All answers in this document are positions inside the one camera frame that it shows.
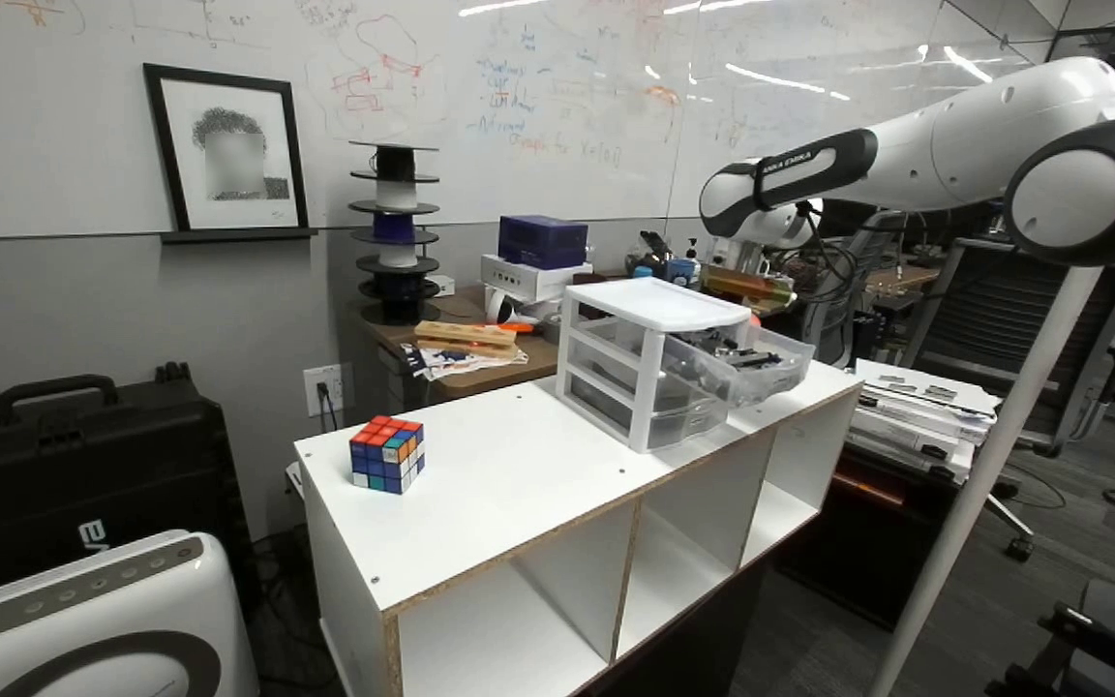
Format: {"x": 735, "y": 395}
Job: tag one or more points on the purple box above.
{"x": 542, "y": 240}

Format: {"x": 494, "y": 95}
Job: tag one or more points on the white plastic drawer unit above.
{"x": 628, "y": 361}

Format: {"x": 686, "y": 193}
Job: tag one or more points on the wooden desk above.
{"x": 449, "y": 351}

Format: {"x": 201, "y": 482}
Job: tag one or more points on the framed portrait picture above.
{"x": 228, "y": 153}

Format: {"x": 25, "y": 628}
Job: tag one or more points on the black hard case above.
{"x": 89, "y": 460}

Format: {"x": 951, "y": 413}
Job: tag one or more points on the white appliance with black ring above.
{"x": 151, "y": 618}

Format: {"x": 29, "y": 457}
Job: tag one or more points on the rubiks cube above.
{"x": 388, "y": 453}

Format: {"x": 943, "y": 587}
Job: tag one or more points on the clear top drawer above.
{"x": 743, "y": 374}

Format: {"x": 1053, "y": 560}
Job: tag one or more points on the white shelf cabinet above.
{"x": 534, "y": 550}

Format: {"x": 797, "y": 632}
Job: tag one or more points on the black spool tower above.
{"x": 400, "y": 264}

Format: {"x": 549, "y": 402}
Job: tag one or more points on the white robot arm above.
{"x": 1036, "y": 140}

